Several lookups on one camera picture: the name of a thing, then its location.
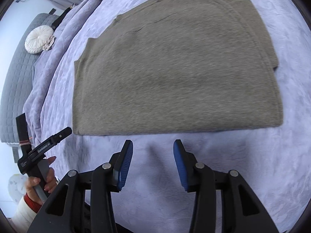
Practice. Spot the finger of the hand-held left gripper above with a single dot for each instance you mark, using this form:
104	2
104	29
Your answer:
62	134
22	131

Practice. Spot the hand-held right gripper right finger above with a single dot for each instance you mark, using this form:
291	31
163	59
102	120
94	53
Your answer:
181	165

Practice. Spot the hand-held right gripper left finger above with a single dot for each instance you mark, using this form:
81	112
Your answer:
125	165

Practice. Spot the olive knit sweater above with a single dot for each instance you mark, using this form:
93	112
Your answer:
175	77

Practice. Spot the person's left forearm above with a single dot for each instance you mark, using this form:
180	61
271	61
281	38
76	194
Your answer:
24	213

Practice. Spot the person's left hand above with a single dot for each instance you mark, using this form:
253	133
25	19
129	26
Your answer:
51	180

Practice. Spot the white patterned cloth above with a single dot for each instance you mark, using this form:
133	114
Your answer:
15	184

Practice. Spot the grey quilted sofa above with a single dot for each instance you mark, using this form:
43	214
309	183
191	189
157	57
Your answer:
17	82

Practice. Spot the lavender plush blanket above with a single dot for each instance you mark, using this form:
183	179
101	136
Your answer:
243	162

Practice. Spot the beige crumpled cloth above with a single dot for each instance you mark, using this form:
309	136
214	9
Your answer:
49	43

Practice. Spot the white round cushion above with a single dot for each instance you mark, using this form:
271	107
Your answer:
37	38

